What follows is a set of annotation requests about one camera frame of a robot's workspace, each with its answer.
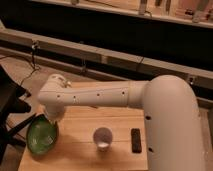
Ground white paper cup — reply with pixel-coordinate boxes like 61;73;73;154
93;127;113;151

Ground grey metal rail beam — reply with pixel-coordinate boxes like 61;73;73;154
0;29;213;89

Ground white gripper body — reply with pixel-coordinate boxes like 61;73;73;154
44;105;66;122

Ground black remote control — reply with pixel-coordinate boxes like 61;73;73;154
131;128;142;153

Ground black chair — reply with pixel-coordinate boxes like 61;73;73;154
0;64;35;164

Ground black cable on floor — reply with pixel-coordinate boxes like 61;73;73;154
0;41;43;88

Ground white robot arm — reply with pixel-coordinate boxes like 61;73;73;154
38;74;206;171

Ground green ceramic bowl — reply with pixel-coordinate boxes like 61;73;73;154
26;114;58;155

